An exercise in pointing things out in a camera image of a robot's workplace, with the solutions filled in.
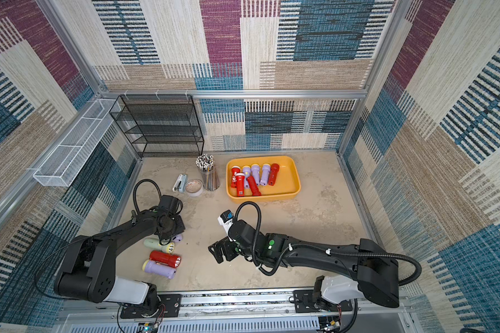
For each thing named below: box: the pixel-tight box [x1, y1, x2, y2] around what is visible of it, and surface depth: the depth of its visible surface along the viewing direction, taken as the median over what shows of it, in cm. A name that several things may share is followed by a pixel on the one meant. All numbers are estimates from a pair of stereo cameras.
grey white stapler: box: [172, 173, 189, 193], surface depth 107 cm
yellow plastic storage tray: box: [225, 155, 302, 204], surface depth 108 cm
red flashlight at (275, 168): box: [268, 163, 280, 187], surface depth 107 cm
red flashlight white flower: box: [230, 165, 241, 189], surface depth 108 cm
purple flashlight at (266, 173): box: [259, 163, 271, 187], surface depth 107 cm
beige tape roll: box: [184, 178, 204, 198], surface depth 107 cm
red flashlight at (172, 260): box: [149, 250, 182, 268], surface depth 83 cm
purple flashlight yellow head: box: [242, 165, 252, 189], surface depth 110 cm
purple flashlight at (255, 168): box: [250, 163, 261, 186], surface depth 110 cm
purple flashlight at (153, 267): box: [142, 259, 177, 280], surface depth 81 cm
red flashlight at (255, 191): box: [246, 175, 262, 197], surface depth 102 cm
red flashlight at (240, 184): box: [235, 172, 246, 198], surface depth 104 cm
